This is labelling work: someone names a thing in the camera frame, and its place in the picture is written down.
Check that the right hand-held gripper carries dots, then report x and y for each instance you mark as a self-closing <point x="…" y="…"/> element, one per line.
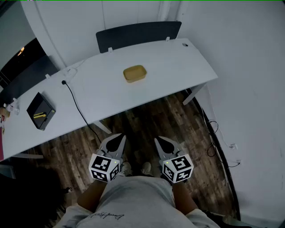
<point x="178" y="165"/>

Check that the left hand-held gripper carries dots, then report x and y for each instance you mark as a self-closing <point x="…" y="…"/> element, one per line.
<point x="100" y="164"/>

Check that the yellow rectangular tray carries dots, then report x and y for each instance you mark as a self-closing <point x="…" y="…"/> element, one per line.
<point x="134" y="74"/>

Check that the person's right forearm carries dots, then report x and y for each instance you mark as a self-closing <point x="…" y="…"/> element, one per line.
<point x="183" y="198"/>

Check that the person's left forearm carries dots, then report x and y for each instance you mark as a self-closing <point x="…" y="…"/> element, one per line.
<point x="91" y="196"/>

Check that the person's left shoe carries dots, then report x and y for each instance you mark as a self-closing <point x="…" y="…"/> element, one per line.
<point x="127" y="169"/>

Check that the person's shoe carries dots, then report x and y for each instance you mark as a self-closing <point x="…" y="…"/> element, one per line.
<point x="127" y="169"/>
<point x="146" y="168"/>

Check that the person's right shoe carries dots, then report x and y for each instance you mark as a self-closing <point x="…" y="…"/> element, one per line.
<point x="146" y="168"/>

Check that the white table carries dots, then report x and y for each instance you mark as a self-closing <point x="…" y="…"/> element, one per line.
<point x="111" y="95"/>

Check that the person's grey shirt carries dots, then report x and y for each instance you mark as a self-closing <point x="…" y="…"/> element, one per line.
<point x="135" y="200"/>

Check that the black box with yellow print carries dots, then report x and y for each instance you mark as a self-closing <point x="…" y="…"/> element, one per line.
<point x="41" y="111"/>

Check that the white power strip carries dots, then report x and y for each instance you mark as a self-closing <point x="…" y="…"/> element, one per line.
<point x="69" y="71"/>

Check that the black office chair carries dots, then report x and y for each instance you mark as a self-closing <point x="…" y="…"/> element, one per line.
<point x="29" y="198"/>

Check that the small clear bottle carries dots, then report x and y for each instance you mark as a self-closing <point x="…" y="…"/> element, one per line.
<point x="13" y="107"/>

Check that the dark red board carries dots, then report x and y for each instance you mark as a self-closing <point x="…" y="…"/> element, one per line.
<point x="1" y="144"/>

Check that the wide dark grey divider panel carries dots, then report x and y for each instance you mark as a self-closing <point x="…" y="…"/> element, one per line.
<point x="138" y="35"/>

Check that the white wall outlet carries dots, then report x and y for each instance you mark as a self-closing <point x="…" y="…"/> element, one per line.
<point x="233" y="146"/>
<point x="238" y="162"/>

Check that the white wall pipe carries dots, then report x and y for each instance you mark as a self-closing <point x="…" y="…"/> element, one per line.
<point x="169" y="10"/>

